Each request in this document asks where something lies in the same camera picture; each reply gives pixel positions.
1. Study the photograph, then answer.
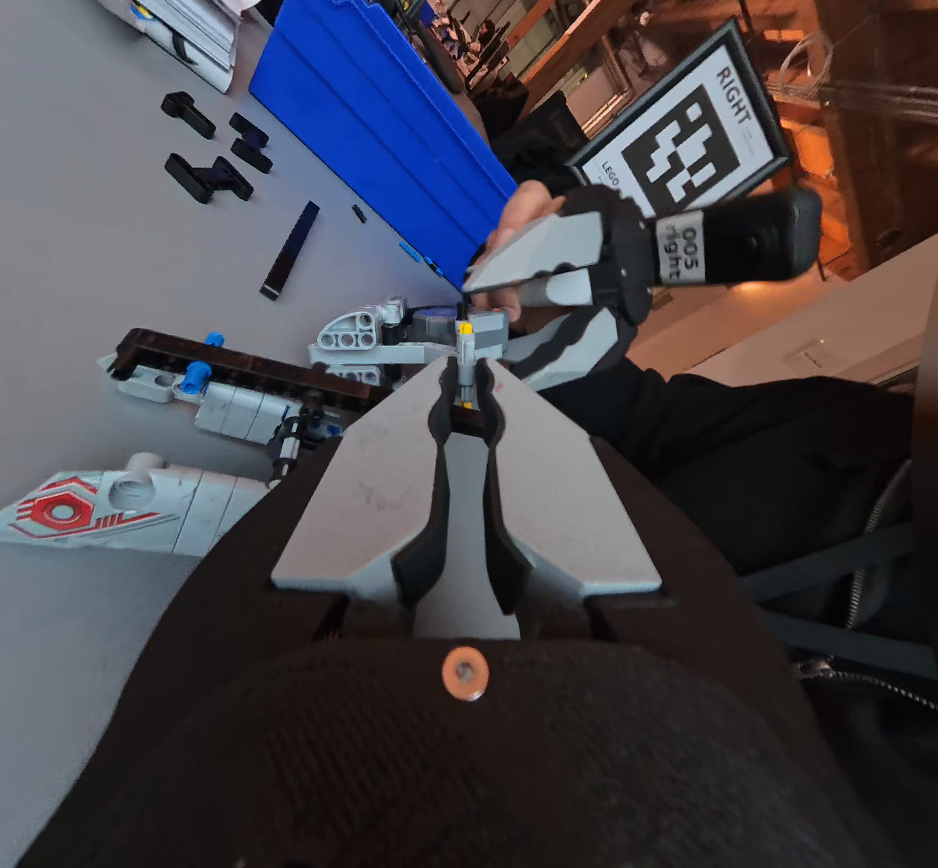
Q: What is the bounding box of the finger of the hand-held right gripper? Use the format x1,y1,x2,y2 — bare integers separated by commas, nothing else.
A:
513,267,596,310
462,211,607,295

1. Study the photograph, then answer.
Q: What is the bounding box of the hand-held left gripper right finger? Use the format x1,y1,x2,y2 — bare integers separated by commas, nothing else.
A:
475,359,664,616

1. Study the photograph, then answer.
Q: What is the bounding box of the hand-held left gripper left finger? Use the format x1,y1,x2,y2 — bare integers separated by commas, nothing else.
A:
271,357,457,610

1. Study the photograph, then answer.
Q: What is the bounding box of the grey lego liftarm assembly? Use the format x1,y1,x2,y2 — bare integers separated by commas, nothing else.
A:
306,294,514,440

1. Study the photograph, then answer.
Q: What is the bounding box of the blue plastic bin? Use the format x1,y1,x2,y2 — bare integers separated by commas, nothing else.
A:
248,0,519,292

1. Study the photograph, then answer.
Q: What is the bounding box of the long black lego tile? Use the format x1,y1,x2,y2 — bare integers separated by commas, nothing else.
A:
259,200,322,302

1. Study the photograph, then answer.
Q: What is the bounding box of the person's right forearm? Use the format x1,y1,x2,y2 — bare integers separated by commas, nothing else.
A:
538,359,917,576

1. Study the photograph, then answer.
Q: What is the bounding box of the black lego H connector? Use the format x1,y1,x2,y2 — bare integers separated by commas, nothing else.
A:
164,153,256,205
229,111,274,175

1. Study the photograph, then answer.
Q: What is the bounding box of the black lego angle connector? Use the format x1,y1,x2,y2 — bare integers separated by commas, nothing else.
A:
160,90,218,141

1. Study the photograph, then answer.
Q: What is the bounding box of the person's right hand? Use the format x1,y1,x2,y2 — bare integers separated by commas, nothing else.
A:
484,179,569,257

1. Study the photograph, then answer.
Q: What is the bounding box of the black bag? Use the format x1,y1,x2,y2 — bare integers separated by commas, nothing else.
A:
490,80,591,184

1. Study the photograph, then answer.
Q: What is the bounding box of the black framed marker sign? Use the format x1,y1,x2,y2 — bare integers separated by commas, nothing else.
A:
566,17,794,223

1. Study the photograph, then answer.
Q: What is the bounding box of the stack of white booklets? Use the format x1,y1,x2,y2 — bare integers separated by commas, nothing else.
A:
15,0,265,94

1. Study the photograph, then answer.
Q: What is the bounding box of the wooden post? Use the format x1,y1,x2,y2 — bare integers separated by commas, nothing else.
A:
513,0,708,101

